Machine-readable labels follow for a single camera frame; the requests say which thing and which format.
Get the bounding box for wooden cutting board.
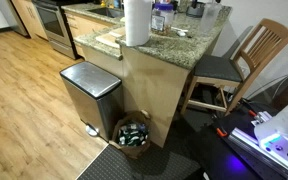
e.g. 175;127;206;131
96;27;125;48

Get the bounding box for kitchen sink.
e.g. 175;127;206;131
91;7;124;18

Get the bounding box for wooden chair grey cushion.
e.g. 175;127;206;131
180;18;288;115

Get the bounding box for dark floor mat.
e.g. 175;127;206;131
75;109;213;180

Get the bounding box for stainless steel trash can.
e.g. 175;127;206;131
60;61;124;141

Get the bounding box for clear jar purple lid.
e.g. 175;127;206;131
151;3;174;35

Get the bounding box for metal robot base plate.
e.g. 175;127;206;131
217;111;288;180

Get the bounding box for white paper towel roll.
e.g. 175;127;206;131
124;0;151;46

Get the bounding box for silver spoon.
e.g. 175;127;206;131
171;27;188;37

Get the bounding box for stainless steel oven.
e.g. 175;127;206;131
32;0;77;59

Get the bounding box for brown paper bag of recyclables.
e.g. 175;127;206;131
109;110;151;159

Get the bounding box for clear plastic bottle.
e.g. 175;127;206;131
200;3;222;34

